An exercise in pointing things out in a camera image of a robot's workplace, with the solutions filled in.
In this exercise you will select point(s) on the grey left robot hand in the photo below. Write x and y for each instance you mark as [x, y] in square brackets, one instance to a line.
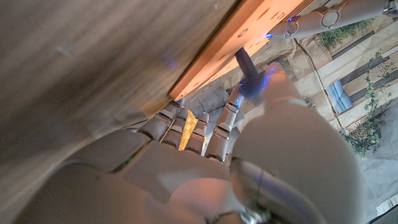
[342, 15]

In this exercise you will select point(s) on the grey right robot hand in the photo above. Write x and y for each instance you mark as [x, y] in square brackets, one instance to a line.
[280, 149]

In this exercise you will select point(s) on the orange peg board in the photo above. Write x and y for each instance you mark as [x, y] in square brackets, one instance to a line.
[258, 18]

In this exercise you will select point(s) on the blue peg toy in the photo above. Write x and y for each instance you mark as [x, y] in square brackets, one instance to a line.
[245, 67]

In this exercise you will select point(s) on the yellow pineapple toy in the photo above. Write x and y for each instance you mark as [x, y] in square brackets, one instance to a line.
[188, 127]

